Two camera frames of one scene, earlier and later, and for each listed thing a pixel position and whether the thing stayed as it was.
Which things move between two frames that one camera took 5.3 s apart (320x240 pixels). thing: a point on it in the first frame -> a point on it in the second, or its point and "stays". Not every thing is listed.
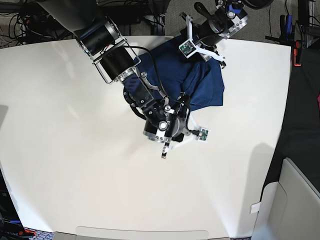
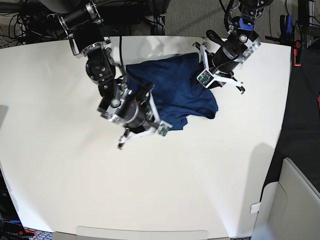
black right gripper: [204, 39] -> [219, 65]
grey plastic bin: [289, 208] stays
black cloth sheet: [298, 141] stays
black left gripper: [177, 133] -> [148, 119]
